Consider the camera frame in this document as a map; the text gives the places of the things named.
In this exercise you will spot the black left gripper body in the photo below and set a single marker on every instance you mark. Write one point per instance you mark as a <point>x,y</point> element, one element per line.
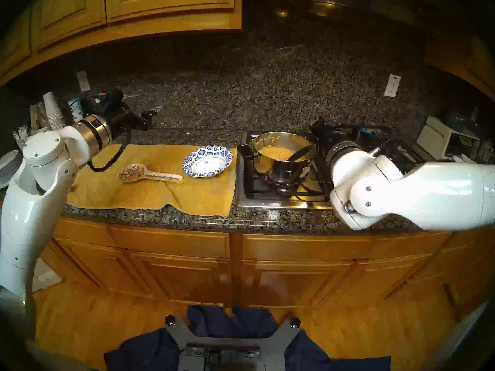
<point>123,121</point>

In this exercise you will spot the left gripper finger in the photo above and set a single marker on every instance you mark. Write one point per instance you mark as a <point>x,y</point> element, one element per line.
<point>151,117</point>
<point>129,97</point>

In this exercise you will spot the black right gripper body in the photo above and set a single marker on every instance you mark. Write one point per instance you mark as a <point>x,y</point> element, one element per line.
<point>332,136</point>

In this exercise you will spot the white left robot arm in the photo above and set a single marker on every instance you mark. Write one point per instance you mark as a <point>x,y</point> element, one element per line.
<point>31,204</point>

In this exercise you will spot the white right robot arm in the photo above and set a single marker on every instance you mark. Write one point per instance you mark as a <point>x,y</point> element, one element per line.
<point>417,192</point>

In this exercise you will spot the yellow ceramic spoon rest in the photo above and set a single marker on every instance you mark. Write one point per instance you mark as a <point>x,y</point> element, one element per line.
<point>133,173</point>

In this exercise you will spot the cooked oatmeal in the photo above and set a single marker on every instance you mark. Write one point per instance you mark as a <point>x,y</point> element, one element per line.
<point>276,154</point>

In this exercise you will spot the blue white paper bowl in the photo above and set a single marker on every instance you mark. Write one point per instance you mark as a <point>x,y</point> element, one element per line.
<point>208,163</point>

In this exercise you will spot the white patterned canister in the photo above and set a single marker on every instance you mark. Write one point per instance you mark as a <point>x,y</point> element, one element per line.
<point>75,109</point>

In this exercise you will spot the stainless steel pot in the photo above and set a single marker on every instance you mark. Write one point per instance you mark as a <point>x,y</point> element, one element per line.
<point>284,173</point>

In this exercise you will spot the stack of white paper cups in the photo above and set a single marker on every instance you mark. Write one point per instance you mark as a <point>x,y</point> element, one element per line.
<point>53,109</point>

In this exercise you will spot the yellow towel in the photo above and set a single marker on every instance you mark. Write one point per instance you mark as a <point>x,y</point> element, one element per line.
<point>154,198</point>

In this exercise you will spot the wooden chopsticks bundle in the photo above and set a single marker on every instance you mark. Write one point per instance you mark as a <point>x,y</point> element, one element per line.
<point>35,113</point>

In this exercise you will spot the steel gas cooktop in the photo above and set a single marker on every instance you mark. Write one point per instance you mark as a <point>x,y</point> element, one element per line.
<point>255,198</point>

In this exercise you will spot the white toaster oven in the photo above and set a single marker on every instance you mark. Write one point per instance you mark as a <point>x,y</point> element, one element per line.
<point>435,140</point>

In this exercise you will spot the paper cup with plastic forks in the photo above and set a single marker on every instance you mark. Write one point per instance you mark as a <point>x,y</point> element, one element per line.
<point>20,134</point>

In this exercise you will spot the dark kettle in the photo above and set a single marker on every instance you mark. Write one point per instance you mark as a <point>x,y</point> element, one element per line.
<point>454,119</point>

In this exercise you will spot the stack of white bowls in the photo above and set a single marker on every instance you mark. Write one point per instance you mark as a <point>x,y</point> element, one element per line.
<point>7,169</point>

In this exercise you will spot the small white object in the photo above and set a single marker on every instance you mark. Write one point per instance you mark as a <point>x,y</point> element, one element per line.
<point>464,160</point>

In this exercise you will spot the steel range hood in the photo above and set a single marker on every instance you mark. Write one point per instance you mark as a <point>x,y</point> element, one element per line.
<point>348,3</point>

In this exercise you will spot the wooden corner cabinet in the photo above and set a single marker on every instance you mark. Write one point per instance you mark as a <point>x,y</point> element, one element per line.
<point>471,65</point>

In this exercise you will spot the wooden base cabinets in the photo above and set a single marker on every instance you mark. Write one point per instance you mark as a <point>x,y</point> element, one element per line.
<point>185,273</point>

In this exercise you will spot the black power strip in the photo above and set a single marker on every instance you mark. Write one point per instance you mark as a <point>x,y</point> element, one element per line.
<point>228,351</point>

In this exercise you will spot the white double wall outlet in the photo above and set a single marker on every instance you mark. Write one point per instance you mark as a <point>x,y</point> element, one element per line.
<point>392,86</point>

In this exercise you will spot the wooden wall cabinets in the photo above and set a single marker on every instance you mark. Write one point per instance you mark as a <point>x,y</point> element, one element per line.
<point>135,7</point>

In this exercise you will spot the grey robot base frame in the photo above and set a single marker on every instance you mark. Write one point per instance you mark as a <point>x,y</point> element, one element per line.
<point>278,343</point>

